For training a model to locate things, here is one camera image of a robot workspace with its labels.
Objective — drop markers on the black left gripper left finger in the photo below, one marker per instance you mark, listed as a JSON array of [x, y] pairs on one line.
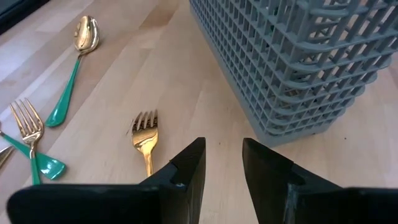
[[93, 205]]

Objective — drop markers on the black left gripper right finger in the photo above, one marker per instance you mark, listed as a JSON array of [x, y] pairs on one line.
[[326, 207]]

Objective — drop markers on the black aluminium table frame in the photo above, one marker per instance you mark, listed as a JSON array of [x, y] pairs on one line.
[[12, 12]]

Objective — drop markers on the grey plastic cutlery basket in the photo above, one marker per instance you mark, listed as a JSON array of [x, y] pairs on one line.
[[280, 77]]

